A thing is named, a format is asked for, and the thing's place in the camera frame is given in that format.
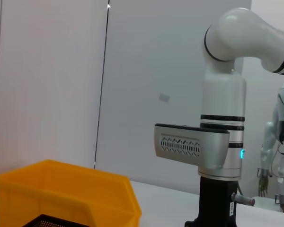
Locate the right gripper cable with plug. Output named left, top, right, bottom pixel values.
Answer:
left=231, top=181, right=256, bottom=207

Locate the yellow plastic bin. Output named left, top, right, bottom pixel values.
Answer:
left=0, top=159, right=142, bottom=227

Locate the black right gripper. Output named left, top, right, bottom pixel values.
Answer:
left=184, top=175, right=239, bottom=227

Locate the grey wall sticker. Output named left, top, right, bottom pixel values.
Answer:
left=159, top=93, right=171, bottom=104

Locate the black mesh pen holder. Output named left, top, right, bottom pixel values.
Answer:
left=22, top=214, right=90, bottom=227

